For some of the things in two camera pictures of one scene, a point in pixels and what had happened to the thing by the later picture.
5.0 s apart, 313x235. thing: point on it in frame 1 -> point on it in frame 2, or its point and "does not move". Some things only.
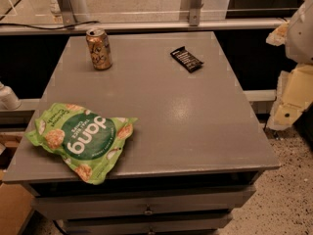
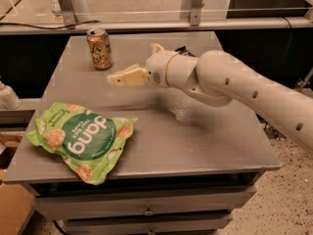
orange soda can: x=100 y=48 does not move
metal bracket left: x=65 y=4 does not move
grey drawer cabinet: x=194 y=156 does not move
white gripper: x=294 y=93 -> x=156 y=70
